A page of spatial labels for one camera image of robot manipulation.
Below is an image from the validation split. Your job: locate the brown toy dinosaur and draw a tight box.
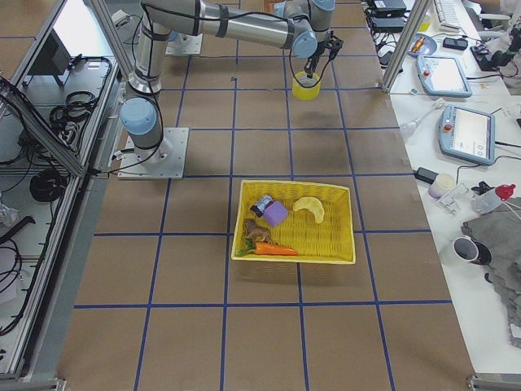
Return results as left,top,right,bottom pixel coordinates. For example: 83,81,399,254
244,219,273,244

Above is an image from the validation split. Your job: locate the black monitor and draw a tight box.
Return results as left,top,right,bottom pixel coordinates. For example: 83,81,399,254
34,29,71,86

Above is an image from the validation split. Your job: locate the teach pendant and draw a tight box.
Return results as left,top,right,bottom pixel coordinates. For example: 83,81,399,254
438,105,496,166
416,55,473,98

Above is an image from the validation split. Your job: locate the far teach pendant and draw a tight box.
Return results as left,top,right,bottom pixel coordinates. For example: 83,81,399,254
416,55,473,98

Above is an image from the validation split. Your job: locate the near teach pendant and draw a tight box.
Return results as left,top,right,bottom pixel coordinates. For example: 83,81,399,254
438,105,496,166

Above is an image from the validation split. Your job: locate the aluminium frame cabinet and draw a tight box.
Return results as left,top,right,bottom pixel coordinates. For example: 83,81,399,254
1,1,125,387

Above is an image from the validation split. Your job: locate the clear bottle red cap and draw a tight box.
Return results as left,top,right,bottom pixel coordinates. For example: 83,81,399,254
471,184,516,215

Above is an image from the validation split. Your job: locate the white purple jar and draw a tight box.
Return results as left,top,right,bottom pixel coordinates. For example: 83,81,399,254
428,174,456,199

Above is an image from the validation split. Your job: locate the blue bowl with object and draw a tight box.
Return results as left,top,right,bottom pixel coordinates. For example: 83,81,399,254
408,33,438,57

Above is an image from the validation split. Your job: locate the white keyboard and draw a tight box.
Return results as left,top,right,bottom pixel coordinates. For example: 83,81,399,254
433,0,460,33

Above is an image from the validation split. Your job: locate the yellow woven basket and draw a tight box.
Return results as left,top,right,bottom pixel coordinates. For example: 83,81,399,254
231,180,356,265

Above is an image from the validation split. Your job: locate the orange toy carrot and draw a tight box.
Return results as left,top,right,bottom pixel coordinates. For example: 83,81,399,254
254,242,298,256

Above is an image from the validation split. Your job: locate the purple cube block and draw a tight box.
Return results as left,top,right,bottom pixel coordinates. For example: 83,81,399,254
263,201,288,227

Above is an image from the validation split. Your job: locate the yellow tape roll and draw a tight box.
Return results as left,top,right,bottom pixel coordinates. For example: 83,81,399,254
291,71,321,101

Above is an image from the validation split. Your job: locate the black white mug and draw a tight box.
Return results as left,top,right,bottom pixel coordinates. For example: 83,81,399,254
452,236,492,266

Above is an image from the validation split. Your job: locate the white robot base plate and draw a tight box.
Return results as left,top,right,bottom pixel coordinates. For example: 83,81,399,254
117,127,190,180

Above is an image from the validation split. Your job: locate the clear plastic packaging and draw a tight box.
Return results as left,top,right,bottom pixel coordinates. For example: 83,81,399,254
438,183,475,215

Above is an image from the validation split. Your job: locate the black electronics box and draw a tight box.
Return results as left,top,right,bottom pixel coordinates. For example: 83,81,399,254
369,17,405,33

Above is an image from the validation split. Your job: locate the black power adapter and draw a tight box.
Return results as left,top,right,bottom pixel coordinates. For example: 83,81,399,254
414,167,439,185

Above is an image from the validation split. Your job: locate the black coiled cable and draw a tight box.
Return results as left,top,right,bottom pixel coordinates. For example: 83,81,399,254
29,167,62,204

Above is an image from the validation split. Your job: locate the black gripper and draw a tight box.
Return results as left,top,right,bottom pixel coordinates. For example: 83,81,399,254
304,33,343,78

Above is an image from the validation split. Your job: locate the grey folded cloth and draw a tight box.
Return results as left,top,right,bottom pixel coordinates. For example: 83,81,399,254
461,207,520,347

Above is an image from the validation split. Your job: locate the yellow toy banana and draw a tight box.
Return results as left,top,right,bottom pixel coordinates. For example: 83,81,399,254
292,196,325,224

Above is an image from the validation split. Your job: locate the aluminium frame post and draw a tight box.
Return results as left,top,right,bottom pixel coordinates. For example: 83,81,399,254
381,0,431,93

